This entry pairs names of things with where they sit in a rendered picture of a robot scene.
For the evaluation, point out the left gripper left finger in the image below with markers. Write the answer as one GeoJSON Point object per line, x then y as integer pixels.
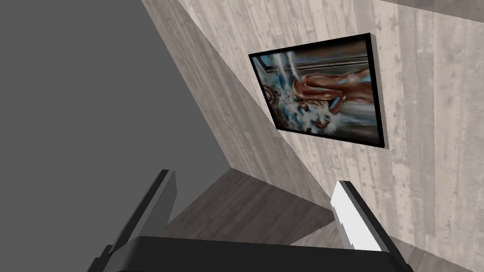
{"type": "Point", "coordinates": [151, 211]}

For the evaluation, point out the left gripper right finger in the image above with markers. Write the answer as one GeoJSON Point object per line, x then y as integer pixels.
{"type": "Point", "coordinates": [357, 223]}

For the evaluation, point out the black framed wall picture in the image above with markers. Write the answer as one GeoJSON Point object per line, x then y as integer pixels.
{"type": "Point", "coordinates": [321, 90]}

